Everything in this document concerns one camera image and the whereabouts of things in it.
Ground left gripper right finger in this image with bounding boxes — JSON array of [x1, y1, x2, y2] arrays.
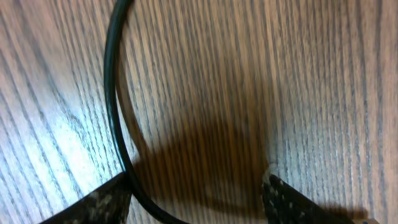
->
[[261, 169, 353, 224]]

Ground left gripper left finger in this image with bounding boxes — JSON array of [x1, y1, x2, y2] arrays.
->
[[44, 173, 132, 224]]

